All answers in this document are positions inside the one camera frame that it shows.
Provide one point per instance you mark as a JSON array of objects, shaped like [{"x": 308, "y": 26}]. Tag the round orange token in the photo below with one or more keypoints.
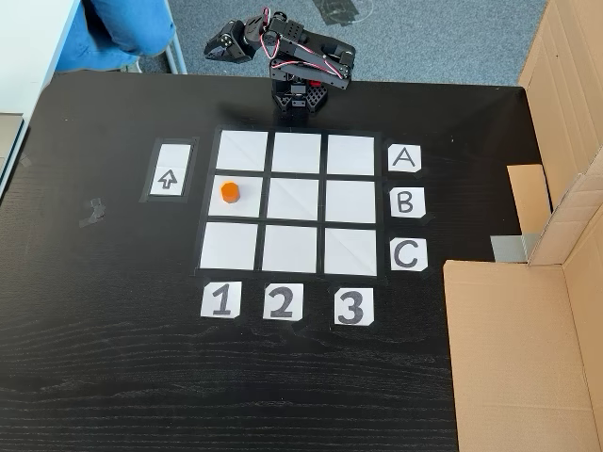
[{"x": 231, "y": 190}]

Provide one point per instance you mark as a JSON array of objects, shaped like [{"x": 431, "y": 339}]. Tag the white nine-square paper grid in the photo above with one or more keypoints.
[{"x": 292, "y": 202}]

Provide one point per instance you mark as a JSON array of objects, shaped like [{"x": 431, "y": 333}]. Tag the red and black clamp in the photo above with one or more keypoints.
[{"x": 314, "y": 83}]

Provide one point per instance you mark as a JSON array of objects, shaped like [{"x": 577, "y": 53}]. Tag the dark floor tape patch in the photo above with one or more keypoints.
[{"x": 341, "y": 10}]

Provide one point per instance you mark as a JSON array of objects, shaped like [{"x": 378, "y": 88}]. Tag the person in blue trousers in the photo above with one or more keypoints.
[{"x": 113, "y": 28}]

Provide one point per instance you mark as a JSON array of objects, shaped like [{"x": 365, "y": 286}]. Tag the white arrow paper sheet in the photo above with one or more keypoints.
[{"x": 169, "y": 169}]

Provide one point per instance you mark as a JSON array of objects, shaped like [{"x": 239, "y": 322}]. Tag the white table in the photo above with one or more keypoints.
[{"x": 33, "y": 47}]

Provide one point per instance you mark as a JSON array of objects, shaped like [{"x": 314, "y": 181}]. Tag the letter A paper sheet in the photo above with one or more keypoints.
[{"x": 404, "y": 159}]

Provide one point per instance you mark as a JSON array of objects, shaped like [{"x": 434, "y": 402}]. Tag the letter B paper sheet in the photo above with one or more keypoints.
[{"x": 407, "y": 202}]

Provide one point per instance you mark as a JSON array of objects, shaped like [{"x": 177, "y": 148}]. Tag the number 1 paper sheet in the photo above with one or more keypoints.
[{"x": 221, "y": 300}]

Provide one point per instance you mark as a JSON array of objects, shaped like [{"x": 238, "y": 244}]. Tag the number 2 paper sheet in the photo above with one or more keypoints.
[{"x": 282, "y": 302}]

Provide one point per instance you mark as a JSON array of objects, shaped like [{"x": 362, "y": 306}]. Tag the letter C paper sheet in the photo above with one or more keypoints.
[{"x": 408, "y": 254}]

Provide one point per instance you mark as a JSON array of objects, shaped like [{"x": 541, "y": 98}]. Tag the number 3 paper sheet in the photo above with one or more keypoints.
[{"x": 354, "y": 306}]

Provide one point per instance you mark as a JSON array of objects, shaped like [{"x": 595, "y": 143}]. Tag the large brown cardboard box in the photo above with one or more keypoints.
[{"x": 518, "y": 353}]

